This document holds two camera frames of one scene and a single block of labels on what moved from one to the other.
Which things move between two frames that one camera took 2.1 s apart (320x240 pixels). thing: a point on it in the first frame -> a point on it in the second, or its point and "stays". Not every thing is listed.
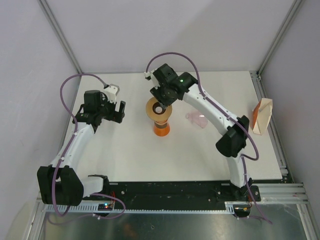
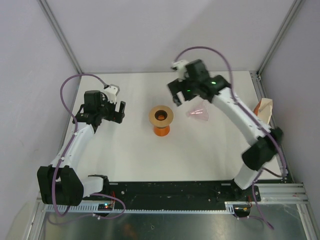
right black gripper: (156, 94) -> (176, 86)
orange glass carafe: (161, 129) stays
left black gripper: (118, 116) stays
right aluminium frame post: (279, 35) stays
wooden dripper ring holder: (155, 111) -> (159, 123)
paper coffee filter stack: (262, 115) stays
